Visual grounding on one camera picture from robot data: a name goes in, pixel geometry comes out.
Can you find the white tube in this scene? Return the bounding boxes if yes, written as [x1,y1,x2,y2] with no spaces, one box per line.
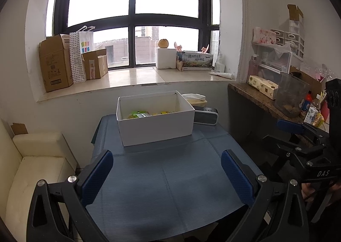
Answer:
[208,72,233,79]

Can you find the black speaker with white rim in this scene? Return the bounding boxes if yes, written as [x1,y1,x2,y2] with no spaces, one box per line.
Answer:
[193,106,219,125]

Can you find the clear plastic drawer unit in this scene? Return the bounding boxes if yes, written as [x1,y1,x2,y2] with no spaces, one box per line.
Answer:
[252,43,304,75]

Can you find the black window frame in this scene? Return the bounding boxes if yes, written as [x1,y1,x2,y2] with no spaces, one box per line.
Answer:
[52,0,221,69]

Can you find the cardboard scrap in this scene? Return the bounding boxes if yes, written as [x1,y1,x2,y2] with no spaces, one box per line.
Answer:
[10,123,28,135]

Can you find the brown stone counter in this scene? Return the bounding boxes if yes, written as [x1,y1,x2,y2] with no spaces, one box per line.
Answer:
[228,82,331,132]

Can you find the white mini drawer organizer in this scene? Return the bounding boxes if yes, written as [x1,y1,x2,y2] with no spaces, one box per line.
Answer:
[270,28,305,57]

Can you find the yellow boxes on shelf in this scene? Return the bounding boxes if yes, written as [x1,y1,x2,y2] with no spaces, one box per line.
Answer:
[248,75,279,100]

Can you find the large brown cardboard box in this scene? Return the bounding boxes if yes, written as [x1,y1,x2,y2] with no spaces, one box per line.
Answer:
[39,35,74,93]

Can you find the person's right hand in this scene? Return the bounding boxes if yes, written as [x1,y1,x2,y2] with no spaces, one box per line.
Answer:
[301,182,322,202]

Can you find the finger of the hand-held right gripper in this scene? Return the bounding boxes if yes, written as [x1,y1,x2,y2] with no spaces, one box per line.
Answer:
[276,119,331,147]
[262,135,324,181]

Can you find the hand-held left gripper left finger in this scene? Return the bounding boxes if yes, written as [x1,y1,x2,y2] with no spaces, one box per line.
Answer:
[27,149,114,242]

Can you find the cream leather sofa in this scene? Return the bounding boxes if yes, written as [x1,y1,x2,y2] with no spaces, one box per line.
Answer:
[0,118,78,237]

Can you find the white bag with coloured squares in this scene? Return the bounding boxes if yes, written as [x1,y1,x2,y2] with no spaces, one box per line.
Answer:
[77,26,95,55]

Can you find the white cardboard box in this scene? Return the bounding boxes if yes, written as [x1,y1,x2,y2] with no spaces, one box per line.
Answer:
[116,91,196,147]

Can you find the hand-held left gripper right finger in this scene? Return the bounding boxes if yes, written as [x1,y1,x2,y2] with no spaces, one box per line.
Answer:
[221,149,309,242]

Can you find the printed landscape box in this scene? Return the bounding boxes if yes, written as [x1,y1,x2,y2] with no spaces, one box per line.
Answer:
[182,51,214,71]

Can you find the clear plastic container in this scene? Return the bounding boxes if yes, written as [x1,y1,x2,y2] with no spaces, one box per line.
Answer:
[274,72,311,118]

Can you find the pink bottle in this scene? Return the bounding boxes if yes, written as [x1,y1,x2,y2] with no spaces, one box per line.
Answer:
[249,55,260,77]

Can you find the white foam block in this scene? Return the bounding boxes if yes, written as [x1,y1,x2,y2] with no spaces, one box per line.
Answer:
[156,48,178,69]

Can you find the floral tissue pack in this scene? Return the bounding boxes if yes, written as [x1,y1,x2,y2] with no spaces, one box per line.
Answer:
[253,27,277,45]

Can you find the blue tablecloth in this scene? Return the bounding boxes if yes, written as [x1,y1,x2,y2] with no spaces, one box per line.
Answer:
[86,114,263,237]

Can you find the small brown cardboard box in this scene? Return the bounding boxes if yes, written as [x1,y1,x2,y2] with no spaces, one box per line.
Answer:
[81,49,109,80]

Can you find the small drink carton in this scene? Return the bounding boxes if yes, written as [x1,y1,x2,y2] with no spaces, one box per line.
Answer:
[304,106,325,128]

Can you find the long green snack packet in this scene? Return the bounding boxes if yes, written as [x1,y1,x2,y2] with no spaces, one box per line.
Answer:
[130,110,151,119]

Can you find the polka dot paper bag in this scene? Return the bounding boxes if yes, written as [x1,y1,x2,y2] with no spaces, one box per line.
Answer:
[70,32,87,83]

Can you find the red cap bottle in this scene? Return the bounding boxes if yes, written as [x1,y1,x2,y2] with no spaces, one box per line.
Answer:
[302,91,313,112]

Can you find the white plastic bottle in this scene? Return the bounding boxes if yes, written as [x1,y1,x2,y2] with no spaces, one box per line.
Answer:
[214,54,225,73]

